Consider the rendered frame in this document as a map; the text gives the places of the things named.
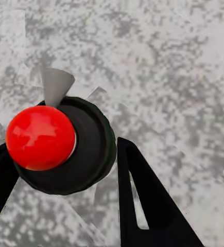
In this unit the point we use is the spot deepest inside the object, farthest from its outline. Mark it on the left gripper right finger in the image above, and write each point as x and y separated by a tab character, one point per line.
167	225

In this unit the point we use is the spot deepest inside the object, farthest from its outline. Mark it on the insectifuge atomizer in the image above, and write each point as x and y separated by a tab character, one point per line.
64	144

